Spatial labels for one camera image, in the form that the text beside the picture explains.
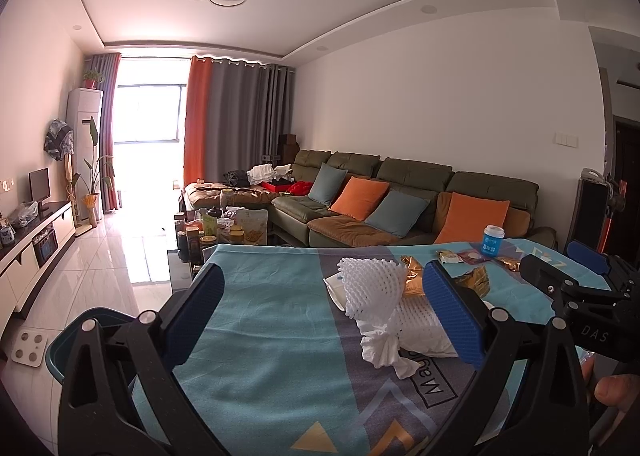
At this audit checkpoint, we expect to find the pile of clothes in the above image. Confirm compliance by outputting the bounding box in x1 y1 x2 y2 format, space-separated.
224 163 312 196

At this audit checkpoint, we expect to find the white standing air conditioner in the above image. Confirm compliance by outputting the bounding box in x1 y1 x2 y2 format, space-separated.
66 87 102 222

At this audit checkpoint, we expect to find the white wall switch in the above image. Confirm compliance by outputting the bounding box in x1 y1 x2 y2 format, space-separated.
553 132 579 148

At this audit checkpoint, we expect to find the blue-grey cushion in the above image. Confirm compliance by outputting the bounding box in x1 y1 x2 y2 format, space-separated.
308 163 347 207
364 190 428 238

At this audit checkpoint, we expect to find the yellow snack packet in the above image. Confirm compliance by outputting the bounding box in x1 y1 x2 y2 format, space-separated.
436 250 464 264

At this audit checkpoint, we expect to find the small black monitor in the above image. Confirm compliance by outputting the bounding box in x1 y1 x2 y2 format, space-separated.
28 168 51 212

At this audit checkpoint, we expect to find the dark red snack packet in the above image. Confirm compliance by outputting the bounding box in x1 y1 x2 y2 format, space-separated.
458 249 491 265

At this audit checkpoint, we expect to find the small gold candy wrapper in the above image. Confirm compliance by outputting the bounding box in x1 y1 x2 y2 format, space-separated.
495 255 521 273

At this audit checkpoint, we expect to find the black red scooter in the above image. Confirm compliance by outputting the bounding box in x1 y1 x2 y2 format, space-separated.
566 169 628 253

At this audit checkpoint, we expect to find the white black tv cabinet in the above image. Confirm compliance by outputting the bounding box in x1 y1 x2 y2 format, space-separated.
0 202 75 332

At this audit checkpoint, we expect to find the green sectional sofa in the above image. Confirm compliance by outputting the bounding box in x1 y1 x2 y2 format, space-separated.
181 150 558 248

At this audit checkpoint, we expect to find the teal trash bin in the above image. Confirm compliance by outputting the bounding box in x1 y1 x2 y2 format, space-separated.
44 307 134 384

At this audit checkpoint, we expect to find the white tissue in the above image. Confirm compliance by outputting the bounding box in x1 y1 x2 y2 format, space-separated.
356 313 419 380

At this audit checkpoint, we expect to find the gold foil wrapper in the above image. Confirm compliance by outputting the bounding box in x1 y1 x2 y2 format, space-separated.
454 266 490 299

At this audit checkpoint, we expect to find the cluttered coffee table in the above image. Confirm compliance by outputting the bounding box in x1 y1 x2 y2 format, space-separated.
174 184 274 265

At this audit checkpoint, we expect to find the tall green potted plant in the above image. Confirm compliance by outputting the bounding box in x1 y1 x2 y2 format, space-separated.
72 116 113 228

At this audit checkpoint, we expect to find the covered standing fan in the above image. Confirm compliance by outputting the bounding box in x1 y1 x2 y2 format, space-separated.
43 119 75 201

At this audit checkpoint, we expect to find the teal patterned tablecloth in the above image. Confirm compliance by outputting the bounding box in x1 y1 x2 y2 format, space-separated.
174 246 554 455

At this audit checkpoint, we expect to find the white bathroom scale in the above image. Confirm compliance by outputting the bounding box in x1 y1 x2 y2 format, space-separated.
11 328 48 368

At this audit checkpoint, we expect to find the person's right hand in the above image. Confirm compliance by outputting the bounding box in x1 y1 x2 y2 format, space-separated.
580 352 639 422

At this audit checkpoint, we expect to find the orange and grey curtain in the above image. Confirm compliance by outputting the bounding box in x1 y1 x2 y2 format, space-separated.
183 56 295 185

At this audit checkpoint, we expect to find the blue white-lidded cup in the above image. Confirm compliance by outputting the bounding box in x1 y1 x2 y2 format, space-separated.
480 225 504 257

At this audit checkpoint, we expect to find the orange cushion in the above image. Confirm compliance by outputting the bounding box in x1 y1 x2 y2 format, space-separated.
330 177 390 222
434 191 510 245

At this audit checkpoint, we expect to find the left red grey curtain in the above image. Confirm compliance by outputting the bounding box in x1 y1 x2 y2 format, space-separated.
86 52 122 214

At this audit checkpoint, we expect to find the blue-grey cushion far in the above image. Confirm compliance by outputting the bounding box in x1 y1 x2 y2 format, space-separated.
308 163 347 207

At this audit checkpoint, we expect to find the orange cushion far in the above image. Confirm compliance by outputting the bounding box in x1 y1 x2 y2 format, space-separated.
330 177 390 222

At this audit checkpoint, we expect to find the blue-grey cushion near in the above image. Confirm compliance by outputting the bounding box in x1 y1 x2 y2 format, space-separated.
364 190 428 238

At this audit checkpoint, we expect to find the orange cushion near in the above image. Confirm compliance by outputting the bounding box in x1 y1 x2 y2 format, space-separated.
434 191 510 245

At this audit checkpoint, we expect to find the white foam fruit net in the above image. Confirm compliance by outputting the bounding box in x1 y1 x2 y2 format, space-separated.
337 257 457 358

